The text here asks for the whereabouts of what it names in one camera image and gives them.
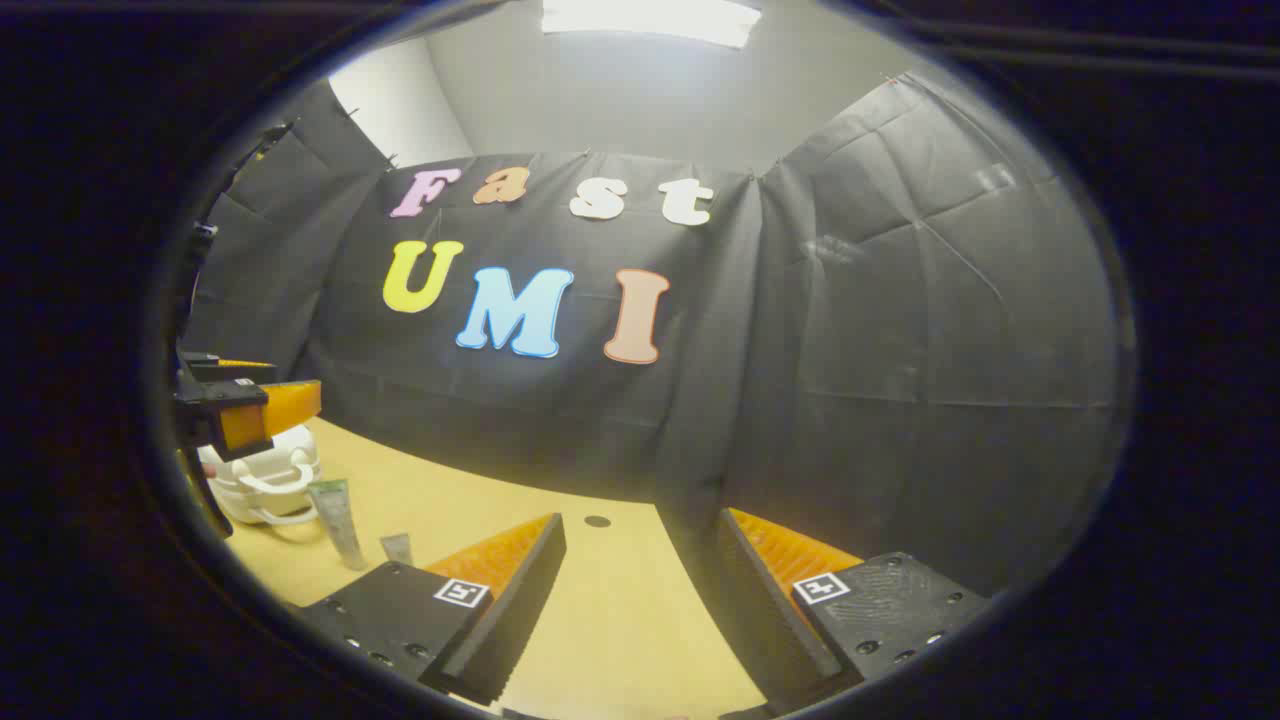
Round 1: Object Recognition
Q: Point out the white suitcase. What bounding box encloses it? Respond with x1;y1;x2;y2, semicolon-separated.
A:
198;425;323;527

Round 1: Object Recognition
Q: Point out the tall grey-green cream tube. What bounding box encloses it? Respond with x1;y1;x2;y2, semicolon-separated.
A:
307;478;368;572

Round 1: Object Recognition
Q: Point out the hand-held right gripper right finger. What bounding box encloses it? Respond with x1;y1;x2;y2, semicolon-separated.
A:
715;507;993;716

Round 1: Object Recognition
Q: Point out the black backdrop cloth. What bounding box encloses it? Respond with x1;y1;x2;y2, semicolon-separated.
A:
180;70;1136;601

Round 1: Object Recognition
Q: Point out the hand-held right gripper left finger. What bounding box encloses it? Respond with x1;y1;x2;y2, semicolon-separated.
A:
290;512;568;707

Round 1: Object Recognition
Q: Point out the ceiling light panel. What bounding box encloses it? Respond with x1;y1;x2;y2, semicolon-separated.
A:
540;0;763;49

